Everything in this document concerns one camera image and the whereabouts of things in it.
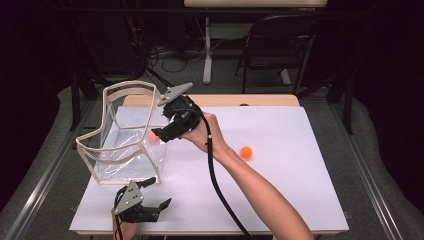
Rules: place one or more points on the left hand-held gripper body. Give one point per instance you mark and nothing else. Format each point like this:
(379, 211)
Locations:
(130, 198)

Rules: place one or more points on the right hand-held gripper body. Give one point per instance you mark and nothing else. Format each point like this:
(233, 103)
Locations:
(181, 116)

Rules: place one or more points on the orange ball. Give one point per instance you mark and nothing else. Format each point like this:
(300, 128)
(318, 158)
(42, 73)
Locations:
(152, 136)
(246, 152)

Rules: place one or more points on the clear bag with cream trim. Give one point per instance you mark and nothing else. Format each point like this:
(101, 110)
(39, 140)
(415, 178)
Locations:
(126, 156)

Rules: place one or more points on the person's right hand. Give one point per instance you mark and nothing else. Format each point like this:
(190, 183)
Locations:
(203, 135)

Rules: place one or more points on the person's left hand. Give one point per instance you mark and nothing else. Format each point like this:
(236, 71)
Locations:
(125, 230)

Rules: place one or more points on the wooden table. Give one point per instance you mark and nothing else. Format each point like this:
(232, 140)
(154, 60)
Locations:
(233, 100)

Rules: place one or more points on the white desk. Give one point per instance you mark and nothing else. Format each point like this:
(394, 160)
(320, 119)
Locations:
(207, 50)

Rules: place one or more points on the black stand leg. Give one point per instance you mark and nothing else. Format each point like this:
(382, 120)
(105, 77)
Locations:
(348, 100)
(75, 100)

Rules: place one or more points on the black folding chair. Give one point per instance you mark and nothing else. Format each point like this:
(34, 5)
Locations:
(280, 36)

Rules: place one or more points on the metal rail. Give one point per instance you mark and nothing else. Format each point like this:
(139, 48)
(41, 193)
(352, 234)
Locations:
(43, 180)
(370, 186)

